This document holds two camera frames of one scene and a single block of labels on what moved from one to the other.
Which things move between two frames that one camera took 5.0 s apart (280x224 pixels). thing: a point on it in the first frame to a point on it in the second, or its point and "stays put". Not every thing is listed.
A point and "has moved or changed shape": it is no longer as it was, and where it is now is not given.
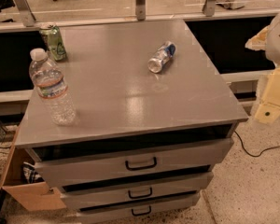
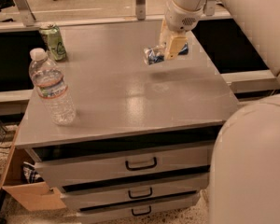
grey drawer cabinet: x=153 y=117 stays put
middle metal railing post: x=140 y=2 stays put
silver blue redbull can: x=161 y=57 has moved or changed shape
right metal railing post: x=209 y=6 stays put
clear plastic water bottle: x=52 y=88 stays put
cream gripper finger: x=265 y=40 to x=164 y=35
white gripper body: x=279 y=37 to x=181 y=19
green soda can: x=53 y=41 stays put
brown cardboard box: x=34 y=196 stays put
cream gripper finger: x=275 y=97 to x=175 y=46
